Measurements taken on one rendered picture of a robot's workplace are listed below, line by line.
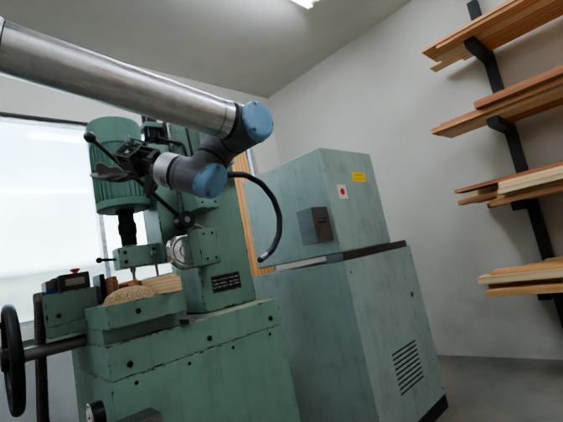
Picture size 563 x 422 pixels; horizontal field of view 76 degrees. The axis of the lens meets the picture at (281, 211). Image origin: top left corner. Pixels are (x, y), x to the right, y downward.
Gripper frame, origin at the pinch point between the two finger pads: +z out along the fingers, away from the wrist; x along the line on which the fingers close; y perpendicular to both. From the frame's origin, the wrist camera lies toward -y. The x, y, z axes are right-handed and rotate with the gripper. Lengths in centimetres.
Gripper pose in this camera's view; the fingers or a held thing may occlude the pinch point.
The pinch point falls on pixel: (108, 159)
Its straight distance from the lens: 115.4
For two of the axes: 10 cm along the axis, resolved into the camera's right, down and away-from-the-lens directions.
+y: -0.9, -6.5, -7.5
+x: -4.0, 7.2, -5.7
